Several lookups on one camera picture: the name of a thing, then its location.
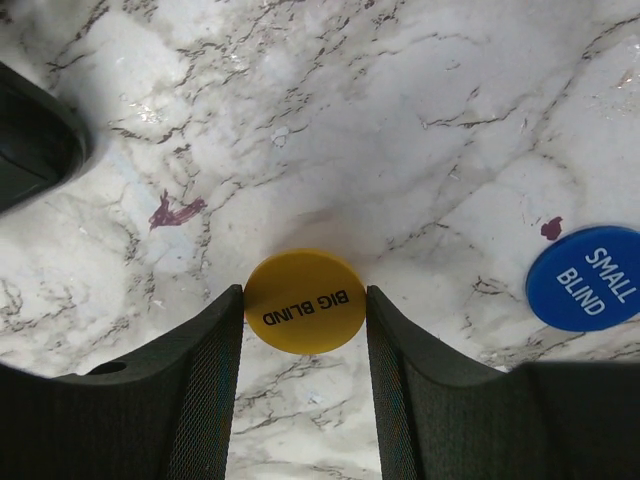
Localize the blue round button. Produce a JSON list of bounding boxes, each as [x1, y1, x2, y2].
[[525, 226, 639, 333]]

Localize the black poker set case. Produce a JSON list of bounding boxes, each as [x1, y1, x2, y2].
[[1, 64, 93, 213]]

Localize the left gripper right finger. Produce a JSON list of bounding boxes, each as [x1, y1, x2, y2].
[[366, 286, 639, 479]]

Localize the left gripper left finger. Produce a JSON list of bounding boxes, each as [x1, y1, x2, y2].
[[1, 285, 243, 479]]

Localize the yellow round button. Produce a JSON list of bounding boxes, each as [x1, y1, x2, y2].
[[243, 249, 366, 355]]

